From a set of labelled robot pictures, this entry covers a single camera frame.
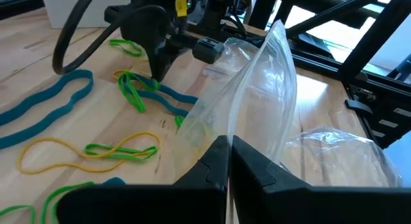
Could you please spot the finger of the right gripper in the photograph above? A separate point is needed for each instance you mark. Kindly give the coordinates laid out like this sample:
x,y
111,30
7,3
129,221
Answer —
x,y
165,57
154,50

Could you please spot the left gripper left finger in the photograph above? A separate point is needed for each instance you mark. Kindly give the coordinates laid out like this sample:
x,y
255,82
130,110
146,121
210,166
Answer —
x,y
144,204

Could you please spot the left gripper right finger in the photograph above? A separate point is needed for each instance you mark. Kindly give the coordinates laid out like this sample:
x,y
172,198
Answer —
x,y
321,206

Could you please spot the clear zip bag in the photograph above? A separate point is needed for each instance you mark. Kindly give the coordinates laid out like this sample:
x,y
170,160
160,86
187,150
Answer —
x,y
263,105
237,54
337,160

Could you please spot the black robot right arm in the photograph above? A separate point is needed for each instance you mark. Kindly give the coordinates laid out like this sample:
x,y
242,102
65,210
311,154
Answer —
x,y
215,15

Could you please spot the thin light green rubber band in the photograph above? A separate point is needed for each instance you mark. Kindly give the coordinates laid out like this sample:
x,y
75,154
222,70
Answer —
x,y
115,41

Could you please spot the yellow rubber band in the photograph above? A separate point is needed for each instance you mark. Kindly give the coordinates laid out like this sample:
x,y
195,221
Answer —
x,y
96,170
117,73

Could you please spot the white cardboard box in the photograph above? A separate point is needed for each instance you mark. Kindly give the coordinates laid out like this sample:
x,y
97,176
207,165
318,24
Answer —
x,y
80,9

